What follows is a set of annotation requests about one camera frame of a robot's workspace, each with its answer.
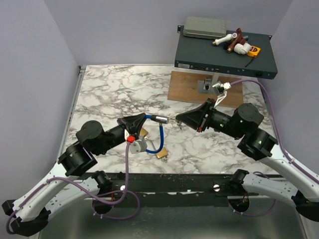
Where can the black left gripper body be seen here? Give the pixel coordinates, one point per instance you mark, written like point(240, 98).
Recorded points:
point(122, 122)

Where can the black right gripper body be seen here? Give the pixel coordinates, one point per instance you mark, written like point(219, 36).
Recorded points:
point(205, 120)

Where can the brass padlock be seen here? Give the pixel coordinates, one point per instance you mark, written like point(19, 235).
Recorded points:
point(163, 154)
point(145, 133)

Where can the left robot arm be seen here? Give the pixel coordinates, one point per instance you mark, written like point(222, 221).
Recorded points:
point(60, 187)

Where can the white pipe elbow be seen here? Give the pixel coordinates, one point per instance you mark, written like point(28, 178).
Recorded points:
point(242, 49)

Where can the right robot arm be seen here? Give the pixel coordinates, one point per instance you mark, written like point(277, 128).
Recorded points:
point(301, 185)

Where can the wooden board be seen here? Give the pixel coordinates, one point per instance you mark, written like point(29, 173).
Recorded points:
point(188, 87)

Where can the yellow tape measure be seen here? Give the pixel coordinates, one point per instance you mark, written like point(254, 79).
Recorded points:
point(254, 51)

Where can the white pipe with brass end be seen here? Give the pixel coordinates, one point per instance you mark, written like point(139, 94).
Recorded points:
point(227, 38)

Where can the brown pipe fitting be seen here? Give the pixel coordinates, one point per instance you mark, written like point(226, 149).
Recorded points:
point(238, 39)

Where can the grey plastic case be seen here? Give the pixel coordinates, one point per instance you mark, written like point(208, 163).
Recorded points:
point(206, 28)

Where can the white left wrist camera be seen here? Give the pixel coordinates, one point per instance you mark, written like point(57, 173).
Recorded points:
point(138, 145)

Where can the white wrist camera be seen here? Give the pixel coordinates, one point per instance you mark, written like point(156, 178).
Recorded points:
point(220, 90)
point(138, 145)

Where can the grey metal socket bracket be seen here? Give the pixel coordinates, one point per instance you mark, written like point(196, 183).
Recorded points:
point(205, 86)

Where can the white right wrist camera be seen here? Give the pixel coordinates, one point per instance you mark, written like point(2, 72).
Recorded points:
point(220, 90)

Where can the blue rack network switch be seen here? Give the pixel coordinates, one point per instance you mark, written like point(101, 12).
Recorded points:
point(200, 54)

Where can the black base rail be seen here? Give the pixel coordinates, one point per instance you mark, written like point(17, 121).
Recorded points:
point(180, 190)

